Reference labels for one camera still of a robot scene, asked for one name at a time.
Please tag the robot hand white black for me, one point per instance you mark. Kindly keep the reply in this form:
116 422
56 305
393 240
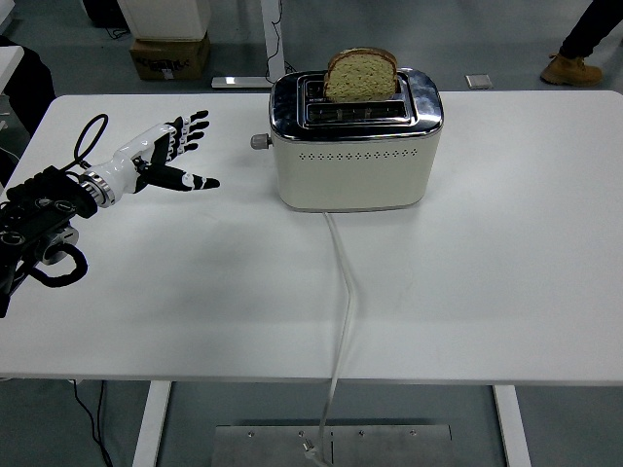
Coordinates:
124 165

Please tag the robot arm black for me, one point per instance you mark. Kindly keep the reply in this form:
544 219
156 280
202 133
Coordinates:
44 199

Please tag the grey toaster lever knob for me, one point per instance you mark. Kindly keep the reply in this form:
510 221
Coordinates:
261 141

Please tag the cream chrome toaster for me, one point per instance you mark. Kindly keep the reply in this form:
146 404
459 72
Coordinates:
350 180

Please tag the black chair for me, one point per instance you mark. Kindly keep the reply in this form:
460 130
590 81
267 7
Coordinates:
34 92

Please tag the brown cardboard box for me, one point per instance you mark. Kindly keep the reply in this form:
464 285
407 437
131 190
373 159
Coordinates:
170 58

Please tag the white plastic box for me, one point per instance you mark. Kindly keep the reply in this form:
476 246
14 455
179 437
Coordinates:
165 19

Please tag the black bin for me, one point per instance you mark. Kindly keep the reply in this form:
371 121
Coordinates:
104 12

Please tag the white side table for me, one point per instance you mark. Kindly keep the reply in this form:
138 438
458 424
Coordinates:
9 61

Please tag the white desk leg with foot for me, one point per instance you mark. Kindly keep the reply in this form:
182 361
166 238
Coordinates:
273 34

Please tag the brown bread slice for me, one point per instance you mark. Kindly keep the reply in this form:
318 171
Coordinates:
360 78

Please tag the white table leg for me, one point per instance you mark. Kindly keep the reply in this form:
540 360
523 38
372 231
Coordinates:
508 428
151 423

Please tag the grey floor socket plate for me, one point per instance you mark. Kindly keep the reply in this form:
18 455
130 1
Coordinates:
479 81

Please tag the grey metal plate with screws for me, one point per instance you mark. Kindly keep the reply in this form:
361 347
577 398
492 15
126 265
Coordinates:
389 447

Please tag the person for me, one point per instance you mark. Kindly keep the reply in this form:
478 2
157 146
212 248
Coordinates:
584 29

